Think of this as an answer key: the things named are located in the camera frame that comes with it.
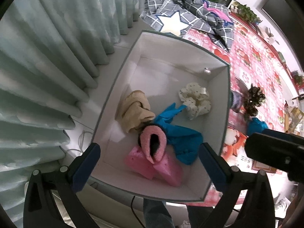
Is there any leopard print scrunchie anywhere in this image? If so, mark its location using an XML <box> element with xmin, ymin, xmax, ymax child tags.
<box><xmin>243</xmin><ymin>84</ymin><xmax>265</xmax><ymax>121</ymax></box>

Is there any pink fuzzy sock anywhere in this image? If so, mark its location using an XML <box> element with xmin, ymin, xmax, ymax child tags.
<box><xmin>138</xmin><ymin>124</ymin><xmax>167</xmax><ymax>164</ymax></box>

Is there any pink strawberry tablecloth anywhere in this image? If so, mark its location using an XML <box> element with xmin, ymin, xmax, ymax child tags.
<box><xmin>184</xmin><ymin>14</ymin><xmax>290</xmax><ymax>135</ymax></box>

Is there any dark striped fuzzy sock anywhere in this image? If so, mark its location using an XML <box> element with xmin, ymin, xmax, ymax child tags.
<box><xmin>230</xmin><ymin>90</ymin><xmax>243</xmax><ymax>113</ymax></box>

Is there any pink sponge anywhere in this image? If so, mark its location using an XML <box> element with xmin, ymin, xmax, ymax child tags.
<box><xmin>124</xmin><ymin>146</ymin><xmax>183</xmax><ymax>187</ymax></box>

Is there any blue cloth garment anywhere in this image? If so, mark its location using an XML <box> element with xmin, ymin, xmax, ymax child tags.
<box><xmin>153</xmin><ymin>103</ymin><xmax>203</xmax><ymax>166</ymax></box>

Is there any grey plaid star blanket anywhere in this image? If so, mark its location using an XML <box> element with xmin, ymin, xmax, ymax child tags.
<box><xmin>140</xmin><ymin>0</ymin><xmax>234</xmax><ymax>51</ymax></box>

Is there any white dotted scrunchie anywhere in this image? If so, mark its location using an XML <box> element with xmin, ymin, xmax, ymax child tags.
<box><xmin>178</xmin><ymin>82</ymin><xmax>212</xmax><ymax>120</ymax></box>

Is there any printed cardboard box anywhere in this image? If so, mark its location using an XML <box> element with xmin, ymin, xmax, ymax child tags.
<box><xmin>221</xmin><ymin>126</ymin><xmax>277</xmax><ymax>173</ymax></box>

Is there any beige sock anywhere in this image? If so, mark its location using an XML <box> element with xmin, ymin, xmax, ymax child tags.
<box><xmin>117</xmin><ymin>90</ymin><xmax>156</xmax><ymax>133</ymax></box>

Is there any green curtain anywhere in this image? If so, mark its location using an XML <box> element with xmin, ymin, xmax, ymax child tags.
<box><xmin>1</xmin><ymin>0</ymin><xmax>145</xmax><ymax>227</ymax></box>

